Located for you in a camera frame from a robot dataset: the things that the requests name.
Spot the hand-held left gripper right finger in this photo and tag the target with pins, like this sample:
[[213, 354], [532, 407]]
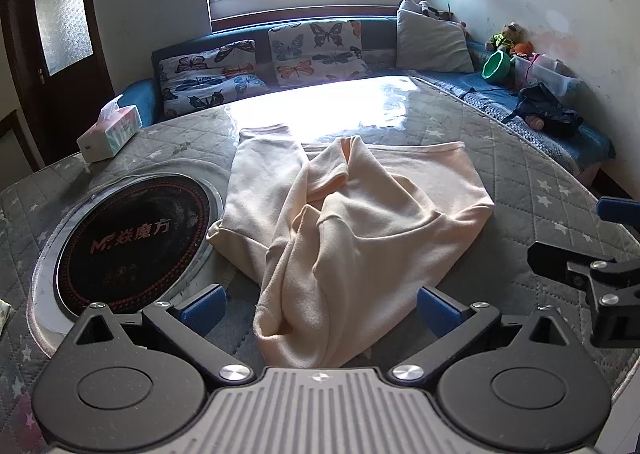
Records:
[[437, 311]]

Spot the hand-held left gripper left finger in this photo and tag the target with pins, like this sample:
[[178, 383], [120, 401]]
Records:
[[205, 308]]

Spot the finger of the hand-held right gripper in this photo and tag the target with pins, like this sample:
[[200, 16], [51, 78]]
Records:
[[555, 259], [617, 211]]

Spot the cream knit garment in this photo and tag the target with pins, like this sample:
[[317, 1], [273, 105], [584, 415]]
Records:
[[350, 234]]

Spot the grey quilted star table cover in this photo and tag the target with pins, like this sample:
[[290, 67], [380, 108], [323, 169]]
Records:
[[525, 174]]

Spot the round black hot plate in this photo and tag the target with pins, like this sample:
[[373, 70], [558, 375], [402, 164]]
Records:
[[130, 244]]

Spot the dark cloth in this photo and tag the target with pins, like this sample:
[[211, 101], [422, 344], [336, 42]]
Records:
[[545, 107]]

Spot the clear plastic box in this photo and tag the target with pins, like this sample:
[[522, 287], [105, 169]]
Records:
[[550, 77]]

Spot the orange toy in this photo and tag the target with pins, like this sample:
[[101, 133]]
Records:
[[522, 49]]

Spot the green bowl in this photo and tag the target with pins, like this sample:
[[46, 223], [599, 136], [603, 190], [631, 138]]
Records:
[[495, 67]]

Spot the tissue box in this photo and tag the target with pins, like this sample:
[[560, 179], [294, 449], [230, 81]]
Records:
[[107, 134]]

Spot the teddy bear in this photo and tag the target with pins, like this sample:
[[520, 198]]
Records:
[[507, 37]]

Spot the butterfly print cushion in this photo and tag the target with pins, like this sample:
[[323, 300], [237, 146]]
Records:
[[315, 52], [210, 79]]

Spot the grey pillow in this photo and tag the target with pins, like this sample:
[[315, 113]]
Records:
[[432, 42]]

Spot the dark wooden door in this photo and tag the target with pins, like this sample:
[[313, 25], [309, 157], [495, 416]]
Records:
[[65, 99]]

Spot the blue sofa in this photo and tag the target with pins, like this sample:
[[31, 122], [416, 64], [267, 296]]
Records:
[[382, 34]]

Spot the white patterned pillow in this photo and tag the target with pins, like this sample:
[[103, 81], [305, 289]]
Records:
[[412, 5]]

